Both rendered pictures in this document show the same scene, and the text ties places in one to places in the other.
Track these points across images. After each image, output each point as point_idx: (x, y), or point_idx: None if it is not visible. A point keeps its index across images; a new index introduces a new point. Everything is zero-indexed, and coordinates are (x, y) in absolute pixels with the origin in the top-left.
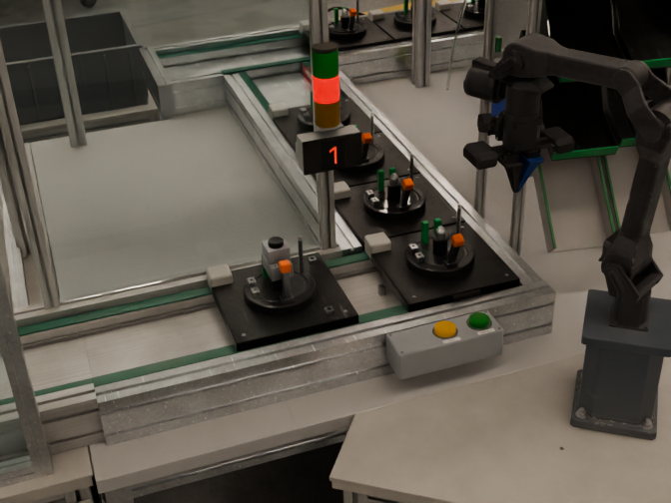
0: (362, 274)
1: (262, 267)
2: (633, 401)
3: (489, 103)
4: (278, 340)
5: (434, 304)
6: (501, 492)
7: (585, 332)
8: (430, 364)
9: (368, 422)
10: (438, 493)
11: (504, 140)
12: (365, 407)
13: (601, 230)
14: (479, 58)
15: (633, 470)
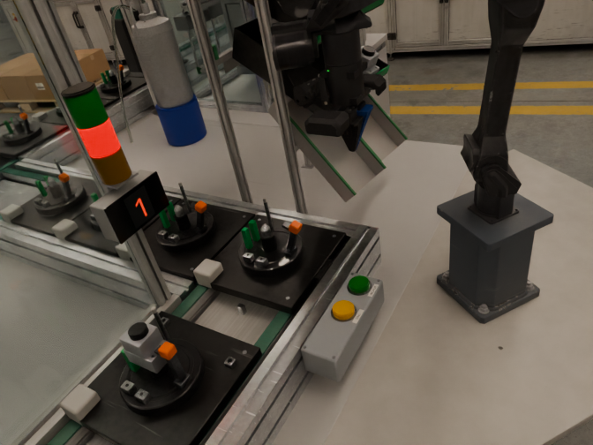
0: (209, 305)
1: (119, 361)
2: (522, 275)
3: (227, 109)
4: (206, 432)
5: (306, 294)
6: (516, 426)
7: (486, 240)
8: (353, 349)
9: (344, 444)
10: None
11: (338, 99)
12: (326, 430)
13: (365, 166)
14: (275, 23)
15: (560, 328)
